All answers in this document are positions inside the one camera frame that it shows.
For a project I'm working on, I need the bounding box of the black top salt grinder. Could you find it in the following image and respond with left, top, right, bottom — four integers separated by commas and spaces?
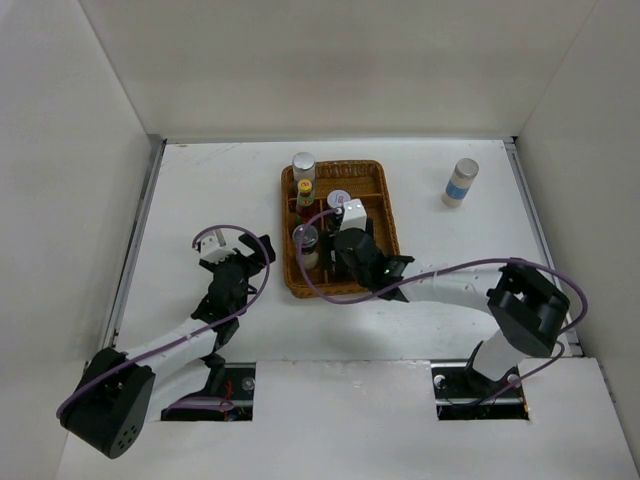
292, 225, 319, 270

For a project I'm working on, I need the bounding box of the red sauce bottle yellow cap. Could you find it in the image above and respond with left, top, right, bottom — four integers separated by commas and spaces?
296, 179, 317, 224

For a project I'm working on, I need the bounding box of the satay sauce jar white lid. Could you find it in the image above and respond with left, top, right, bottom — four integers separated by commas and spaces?
326, 189, 351, 209

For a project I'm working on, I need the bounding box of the blue label bead bottle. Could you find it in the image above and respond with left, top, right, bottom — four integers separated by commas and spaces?
292, 152, 316, 184

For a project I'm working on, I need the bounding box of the blue label bottle silver cap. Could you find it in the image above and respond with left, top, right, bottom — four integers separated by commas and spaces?
441, 158, 479, 208

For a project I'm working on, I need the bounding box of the black cap white powder bottle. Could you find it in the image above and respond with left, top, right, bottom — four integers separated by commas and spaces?
326, 213, 341, 234

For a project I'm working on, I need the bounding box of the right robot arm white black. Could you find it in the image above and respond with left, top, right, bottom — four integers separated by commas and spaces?
334, 228, 570, 396

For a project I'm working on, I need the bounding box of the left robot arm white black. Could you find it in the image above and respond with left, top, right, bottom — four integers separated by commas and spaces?
56, 225, 276, 459

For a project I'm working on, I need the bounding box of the brown wicker divided basket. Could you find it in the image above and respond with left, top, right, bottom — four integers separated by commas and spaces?
281, 160, 400, 299

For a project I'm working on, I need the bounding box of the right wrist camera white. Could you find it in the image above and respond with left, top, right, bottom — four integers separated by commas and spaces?
339, 199, 368, 232

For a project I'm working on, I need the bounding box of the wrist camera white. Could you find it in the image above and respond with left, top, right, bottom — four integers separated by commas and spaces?
339, 199, 368, 232
199, 229, 235, 264

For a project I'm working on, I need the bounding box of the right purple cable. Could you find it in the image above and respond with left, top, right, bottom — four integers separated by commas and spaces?
297, 207, 589, 406

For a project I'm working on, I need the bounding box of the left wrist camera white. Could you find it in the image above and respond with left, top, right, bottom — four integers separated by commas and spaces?
199, 229, 235, 264

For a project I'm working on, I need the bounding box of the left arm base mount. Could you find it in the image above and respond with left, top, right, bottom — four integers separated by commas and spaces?
160, 363, 256, 422

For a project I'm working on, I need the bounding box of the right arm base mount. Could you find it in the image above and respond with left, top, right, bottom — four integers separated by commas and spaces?
431, 362, 529, 421

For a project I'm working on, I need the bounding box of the aluminium table edge rail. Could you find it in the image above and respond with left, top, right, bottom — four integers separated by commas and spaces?
97, 134, 167, 350

